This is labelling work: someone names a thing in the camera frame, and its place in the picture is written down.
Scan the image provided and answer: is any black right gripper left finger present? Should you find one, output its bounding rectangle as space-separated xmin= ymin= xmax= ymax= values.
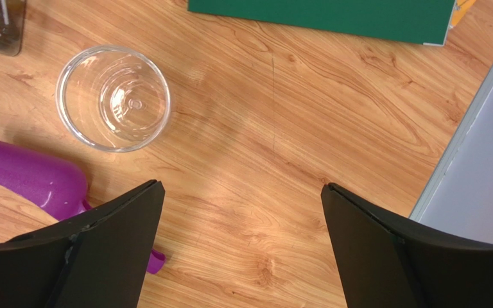
xmin=0 ymin=180 xmax=165 ymax=307

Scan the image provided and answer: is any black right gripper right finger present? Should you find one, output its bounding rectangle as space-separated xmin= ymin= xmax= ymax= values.
xmin=321 ymin=183 xmax=493 ymax=307

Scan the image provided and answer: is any purple plastic scoop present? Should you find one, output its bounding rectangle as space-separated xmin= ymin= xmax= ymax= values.
xmin=0 ymin=133 xmax=167 ymax=275

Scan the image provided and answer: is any clear plastic cup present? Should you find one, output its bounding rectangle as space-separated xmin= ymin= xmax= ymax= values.
xmin=55 ymin=45 xmax=173 ymax=153

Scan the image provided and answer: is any green clipboard folder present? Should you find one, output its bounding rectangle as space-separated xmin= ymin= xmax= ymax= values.
xmin=187 ymin=0 xmax=456 ymax=46

